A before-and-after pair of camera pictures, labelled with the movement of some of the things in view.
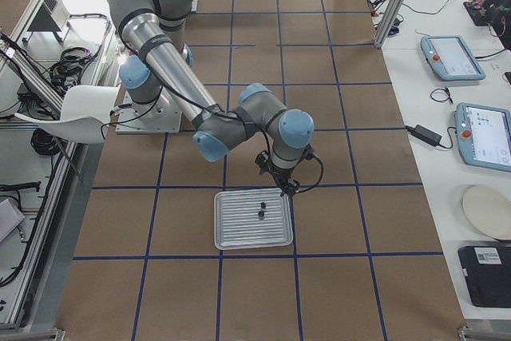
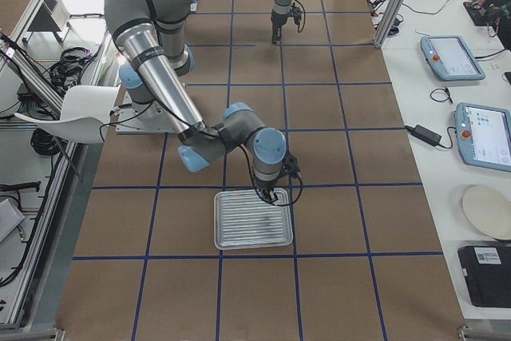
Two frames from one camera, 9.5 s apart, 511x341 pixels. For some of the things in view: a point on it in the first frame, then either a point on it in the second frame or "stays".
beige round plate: (489, 210) stays
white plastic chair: (85, 110) stays
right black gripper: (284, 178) -> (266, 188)
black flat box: (488, 271) stays
